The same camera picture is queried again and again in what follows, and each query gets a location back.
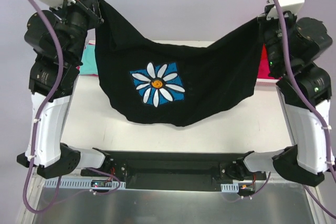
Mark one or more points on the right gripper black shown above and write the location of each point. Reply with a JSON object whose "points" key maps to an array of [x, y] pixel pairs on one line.
{"points": [[266, 17]]}

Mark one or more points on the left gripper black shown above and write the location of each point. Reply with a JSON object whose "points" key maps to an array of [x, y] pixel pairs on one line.
{"points": [[87, 9]]}

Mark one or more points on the black t-shirt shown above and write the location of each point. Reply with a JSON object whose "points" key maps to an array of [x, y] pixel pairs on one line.
{"points": [[149, 82]]}

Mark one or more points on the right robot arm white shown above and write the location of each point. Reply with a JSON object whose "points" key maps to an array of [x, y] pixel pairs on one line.
{"points": [[292, 45]]}

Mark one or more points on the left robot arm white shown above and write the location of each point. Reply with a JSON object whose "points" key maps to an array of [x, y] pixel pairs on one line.
{"points": [[58, 38]]}

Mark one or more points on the magenta t-shirt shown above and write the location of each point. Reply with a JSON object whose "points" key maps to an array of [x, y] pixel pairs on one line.
{"points": [[261, 64]]}

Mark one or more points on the folded teal t-shirt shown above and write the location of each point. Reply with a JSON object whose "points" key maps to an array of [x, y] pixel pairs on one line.
{"points": [[89, 66]]}

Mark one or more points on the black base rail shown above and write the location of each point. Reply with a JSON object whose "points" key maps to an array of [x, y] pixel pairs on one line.
{"points": [[172, 171]]}

